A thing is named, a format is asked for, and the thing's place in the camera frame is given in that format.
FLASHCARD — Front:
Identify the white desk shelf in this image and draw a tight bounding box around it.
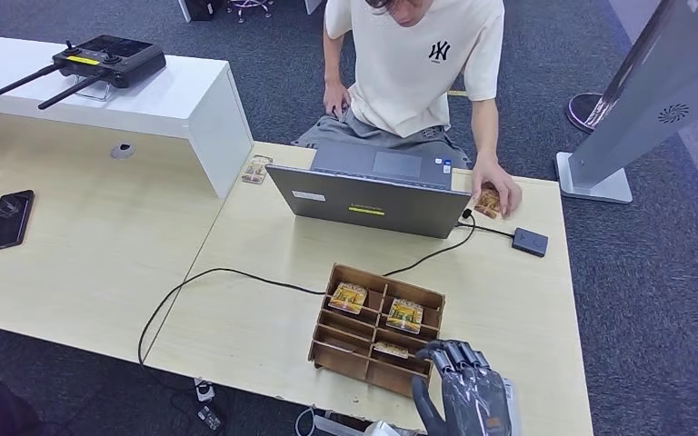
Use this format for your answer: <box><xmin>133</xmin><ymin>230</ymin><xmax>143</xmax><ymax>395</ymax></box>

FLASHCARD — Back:
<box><xmin>0</xmin><ymin>33</ymin><xmax>255</xmax><ymax>200</ymax></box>

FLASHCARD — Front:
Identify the white cable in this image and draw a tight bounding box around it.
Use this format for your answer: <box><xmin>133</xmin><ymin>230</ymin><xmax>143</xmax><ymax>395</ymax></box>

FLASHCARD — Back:
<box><xmin>294</xmin><ymin>406</ymin><xmax>317</xmax><ymax>436</ymax></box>

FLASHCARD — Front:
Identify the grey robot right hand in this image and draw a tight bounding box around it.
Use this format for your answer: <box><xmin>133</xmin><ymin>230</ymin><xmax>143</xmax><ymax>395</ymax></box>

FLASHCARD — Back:
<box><xmin>411</xmin><ymin>339</ymin><xmax>515</xmax><ymax>436</ymax></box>

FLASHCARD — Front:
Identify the person's left hand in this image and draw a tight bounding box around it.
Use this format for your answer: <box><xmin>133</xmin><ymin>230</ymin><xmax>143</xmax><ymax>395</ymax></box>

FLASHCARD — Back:
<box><xmin>470</xmin><ymin>154</ymin><xmax>524</xmax><ymax>219</ymax></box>

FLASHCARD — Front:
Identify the black card reader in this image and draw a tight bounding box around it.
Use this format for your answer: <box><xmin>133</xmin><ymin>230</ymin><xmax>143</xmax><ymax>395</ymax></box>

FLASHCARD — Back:
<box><xmin>511</xmin><ymin>227</ymin><xmax>550</xmax><ymax>259</ymax></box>

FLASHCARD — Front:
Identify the black remote controller with antennas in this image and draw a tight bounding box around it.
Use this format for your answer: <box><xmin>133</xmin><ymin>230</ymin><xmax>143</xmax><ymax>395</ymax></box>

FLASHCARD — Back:
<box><xmin>0</xmin><ymin>34</ymin><xmax>167</xmax><ymax>112</ymax></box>

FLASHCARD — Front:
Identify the grey kiosk stand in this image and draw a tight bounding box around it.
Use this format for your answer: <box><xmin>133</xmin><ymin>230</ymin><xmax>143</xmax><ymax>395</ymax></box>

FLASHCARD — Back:
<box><xmin>555</xmin><ymin>0</ymin><xmax>698</xmax><ymax>204</ymax></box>

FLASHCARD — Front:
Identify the clear controller stand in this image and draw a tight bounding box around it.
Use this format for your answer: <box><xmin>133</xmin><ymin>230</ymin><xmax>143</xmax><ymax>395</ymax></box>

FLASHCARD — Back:
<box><xmin>74</xmin><ymin>81</ymin><xmax>114</xmax><ymax>103</ymax></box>

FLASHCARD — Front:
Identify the black smartphone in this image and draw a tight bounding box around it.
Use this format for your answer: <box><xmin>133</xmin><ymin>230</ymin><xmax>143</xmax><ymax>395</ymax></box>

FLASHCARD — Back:
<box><xmin>0</xmin><ymin>189</ymin><xmax>35</xmax><ymax>253</ymax></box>

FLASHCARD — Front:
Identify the black box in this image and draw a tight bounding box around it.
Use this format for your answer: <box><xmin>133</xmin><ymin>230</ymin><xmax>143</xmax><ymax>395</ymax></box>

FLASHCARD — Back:
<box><xmin>178</xmin><ymin>0</ymin><xmax>221</xmax><ymax>23</ymax></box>

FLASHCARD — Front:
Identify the round dark stand base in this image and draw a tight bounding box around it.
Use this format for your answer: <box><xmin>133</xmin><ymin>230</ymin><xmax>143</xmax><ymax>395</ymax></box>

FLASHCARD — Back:
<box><xmin>567</xmin><ymin>91</ymin><xmax>609</xmax><ymax>134</ymax></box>

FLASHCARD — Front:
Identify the grey laptop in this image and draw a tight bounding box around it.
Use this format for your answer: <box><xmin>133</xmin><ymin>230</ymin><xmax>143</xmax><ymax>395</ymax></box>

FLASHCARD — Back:
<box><xmin>264</xmin><ymin>140</ymin><xmax>473</xmax><ymax>240</ymax></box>

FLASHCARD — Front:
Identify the person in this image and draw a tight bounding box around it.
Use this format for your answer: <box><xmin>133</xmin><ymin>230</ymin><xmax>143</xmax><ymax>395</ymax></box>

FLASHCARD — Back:
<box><xmin>291</xmin><ymin>0</ymin><xmax>524</xmax><ymax>219</ymax></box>

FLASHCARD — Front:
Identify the person's right hand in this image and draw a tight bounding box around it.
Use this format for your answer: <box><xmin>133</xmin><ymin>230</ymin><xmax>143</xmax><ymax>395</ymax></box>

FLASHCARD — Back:
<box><xmin>323</xmin><ymin>81</ymin><xmax>352</xmax><ymax>120</ymax></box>

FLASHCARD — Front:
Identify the office chair base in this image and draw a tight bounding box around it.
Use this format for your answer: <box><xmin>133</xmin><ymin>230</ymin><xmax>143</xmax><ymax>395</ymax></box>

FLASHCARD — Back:
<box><xmin>226</xmin><ymin>0</ymin><xmax>276</xmax><ymax>24</ymax></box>

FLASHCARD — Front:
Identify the long black power cable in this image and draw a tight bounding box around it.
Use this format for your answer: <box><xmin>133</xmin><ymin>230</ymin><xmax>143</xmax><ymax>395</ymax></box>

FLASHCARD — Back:
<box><xmin>136</xmin><ymin>208</ymin><xmax>478</xmax><ymax>367</ymax></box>

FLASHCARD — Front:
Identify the brown wooden card organizer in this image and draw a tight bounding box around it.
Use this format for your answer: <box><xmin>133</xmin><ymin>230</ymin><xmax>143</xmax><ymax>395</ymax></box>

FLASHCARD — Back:
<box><xmin>307</xmin><ymin>263</ymin><xmax>446</xmax><ymax>407</ymax></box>

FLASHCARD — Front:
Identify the thin black reader cable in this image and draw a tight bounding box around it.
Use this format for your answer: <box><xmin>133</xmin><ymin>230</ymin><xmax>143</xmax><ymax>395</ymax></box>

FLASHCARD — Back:
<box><xmin>455</xmin><ymin>221</ymin><xmax>515</xmax><ymax>237</ymax></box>

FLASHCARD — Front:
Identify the yellow ID card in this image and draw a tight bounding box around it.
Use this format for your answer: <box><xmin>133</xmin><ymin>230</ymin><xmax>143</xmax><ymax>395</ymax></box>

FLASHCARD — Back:
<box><xmin>474</xmin><ymin>183</ymin><xmax>503</xmax><ymax>220</ymax></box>

